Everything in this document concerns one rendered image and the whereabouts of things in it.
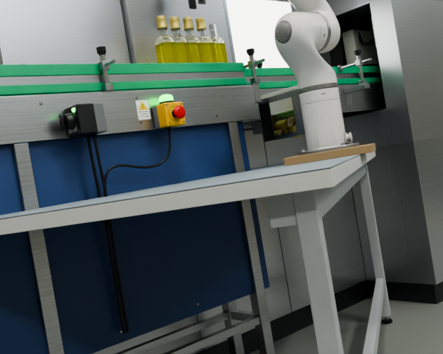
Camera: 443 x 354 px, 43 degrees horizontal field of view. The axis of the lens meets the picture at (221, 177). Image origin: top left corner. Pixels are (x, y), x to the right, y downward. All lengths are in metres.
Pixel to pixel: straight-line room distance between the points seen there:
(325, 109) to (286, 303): 1.08
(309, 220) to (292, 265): 1.53
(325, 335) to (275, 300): 1.42
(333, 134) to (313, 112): 0.09
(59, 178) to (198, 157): 0.49
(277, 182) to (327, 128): 0.74
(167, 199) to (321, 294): 0.33
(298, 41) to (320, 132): 0.27
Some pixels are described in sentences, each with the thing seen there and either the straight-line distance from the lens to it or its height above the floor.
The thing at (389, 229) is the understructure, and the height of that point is 0.36.
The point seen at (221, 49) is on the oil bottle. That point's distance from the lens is 2.15.
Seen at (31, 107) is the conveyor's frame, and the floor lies 1.02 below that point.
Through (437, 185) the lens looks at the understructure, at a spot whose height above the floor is 0.53.
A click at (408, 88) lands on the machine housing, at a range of 2.69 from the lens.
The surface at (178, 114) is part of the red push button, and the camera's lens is 1.68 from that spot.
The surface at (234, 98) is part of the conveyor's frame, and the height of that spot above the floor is 1.00.
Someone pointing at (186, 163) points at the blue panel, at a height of 0.81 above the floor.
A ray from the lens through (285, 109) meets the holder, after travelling 2.00.
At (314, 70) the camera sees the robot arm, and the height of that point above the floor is 1.01.
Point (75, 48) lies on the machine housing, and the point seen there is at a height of 1.26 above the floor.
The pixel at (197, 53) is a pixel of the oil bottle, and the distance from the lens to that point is 2.07.
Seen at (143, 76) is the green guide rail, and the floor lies 1.10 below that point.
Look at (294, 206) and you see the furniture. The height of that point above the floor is 0.69.
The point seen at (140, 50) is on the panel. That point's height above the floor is 1.25.
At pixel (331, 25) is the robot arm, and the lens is 1.79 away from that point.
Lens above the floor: 0.78
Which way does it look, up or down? 1 degrees down
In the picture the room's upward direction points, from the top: 9 degrees counter-clockwise
